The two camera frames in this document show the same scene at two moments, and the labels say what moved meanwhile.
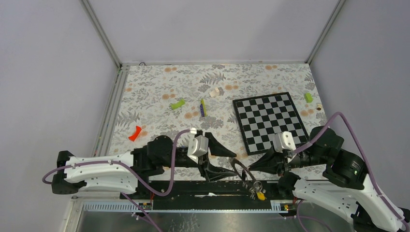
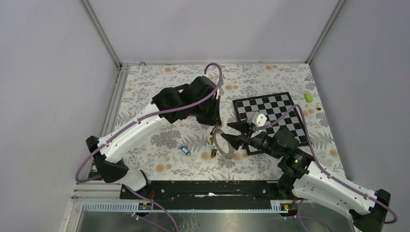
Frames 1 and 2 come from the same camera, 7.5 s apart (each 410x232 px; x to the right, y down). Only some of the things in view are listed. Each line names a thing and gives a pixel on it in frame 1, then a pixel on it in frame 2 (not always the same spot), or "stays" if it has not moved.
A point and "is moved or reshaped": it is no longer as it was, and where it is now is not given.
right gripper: (271, 162) -> (235, 141)
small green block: (308, 97) stays
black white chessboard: (261, 118) stays
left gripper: (212, 172) -> (215, 119)
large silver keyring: (234, 161) is moved or reshaped
